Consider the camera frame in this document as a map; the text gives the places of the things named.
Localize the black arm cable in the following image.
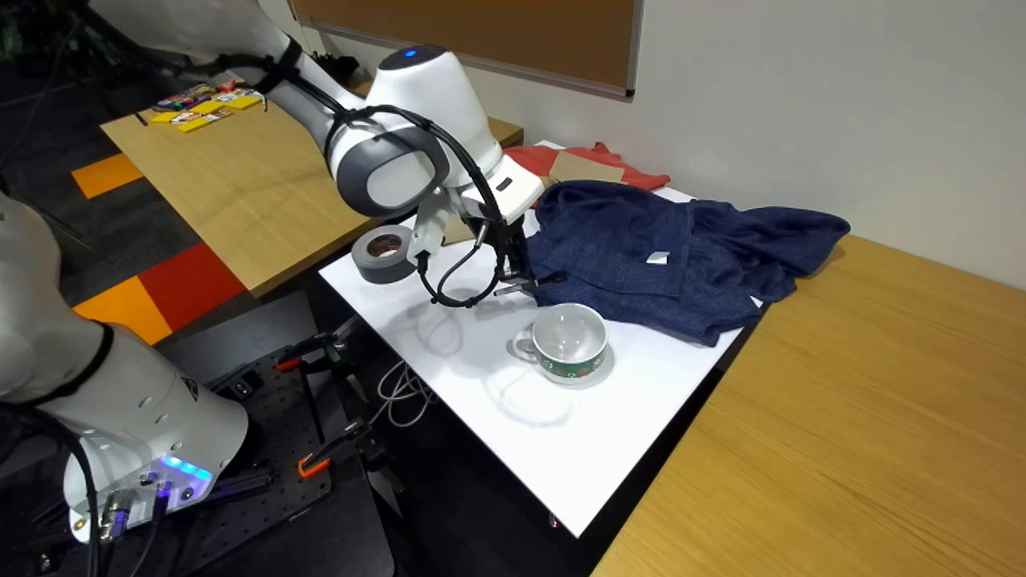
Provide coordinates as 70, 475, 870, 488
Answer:
318, 103, 529, 310

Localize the red cloth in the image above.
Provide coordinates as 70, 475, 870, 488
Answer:
510, 142, 669, 192

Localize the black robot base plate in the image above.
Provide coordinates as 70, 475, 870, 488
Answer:
109, 363, 375, 577

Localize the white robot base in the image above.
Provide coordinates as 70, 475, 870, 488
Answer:
0, 197, 249, 542

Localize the wall notice board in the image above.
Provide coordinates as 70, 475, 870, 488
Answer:
289, 0, 646, 99

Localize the navy blue cloth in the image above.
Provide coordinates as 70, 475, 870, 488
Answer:
527, 180, 850, 347

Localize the light wooden side table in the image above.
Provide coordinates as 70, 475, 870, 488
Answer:
100, 89, 527, 302

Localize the grey duct tape roll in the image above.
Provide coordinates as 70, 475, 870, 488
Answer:
352, 226, 414, 284

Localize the white green mug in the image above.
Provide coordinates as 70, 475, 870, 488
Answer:
510, 306, 609, 382

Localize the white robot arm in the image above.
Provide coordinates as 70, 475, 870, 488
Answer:
86, 0, 541, 268

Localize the white cable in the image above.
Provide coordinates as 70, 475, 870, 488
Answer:
371, 360, 432, 434

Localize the orange black clamp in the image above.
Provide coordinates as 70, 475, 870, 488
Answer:
294, 420, 369, 482
277, 335, 352, 372

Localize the yellow item pack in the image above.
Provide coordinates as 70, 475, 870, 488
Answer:
145, 79, 263, 136

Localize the wooden desk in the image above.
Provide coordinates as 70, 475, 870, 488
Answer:
596, 237, 1026, 577

